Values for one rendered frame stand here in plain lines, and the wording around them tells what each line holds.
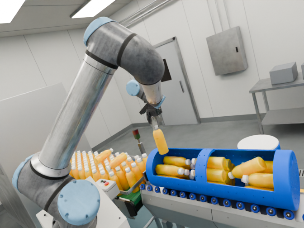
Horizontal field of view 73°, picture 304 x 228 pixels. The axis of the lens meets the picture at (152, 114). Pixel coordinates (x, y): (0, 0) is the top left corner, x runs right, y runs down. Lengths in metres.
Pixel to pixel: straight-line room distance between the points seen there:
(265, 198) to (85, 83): 0.96
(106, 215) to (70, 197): 0.32
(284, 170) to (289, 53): 3.47
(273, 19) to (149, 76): 3.86
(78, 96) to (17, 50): 5.13
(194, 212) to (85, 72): 1.14
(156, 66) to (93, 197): 0.53
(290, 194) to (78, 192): 0.89
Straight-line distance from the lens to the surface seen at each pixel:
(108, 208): 1.14
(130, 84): 1.21
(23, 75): 5.68
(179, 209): 1.57
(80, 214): 0.84
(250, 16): 4.49
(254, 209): 1.30
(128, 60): 0.65
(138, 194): 1.80
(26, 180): 0.92
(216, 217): 1.44
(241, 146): 1.73
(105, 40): 0.67
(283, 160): 1.16
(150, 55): 0.66
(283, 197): 1.16
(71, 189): 0.86
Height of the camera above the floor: 1.84
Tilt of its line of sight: 13 degrees down
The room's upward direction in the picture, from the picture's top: 19 degrees counter-clockwise
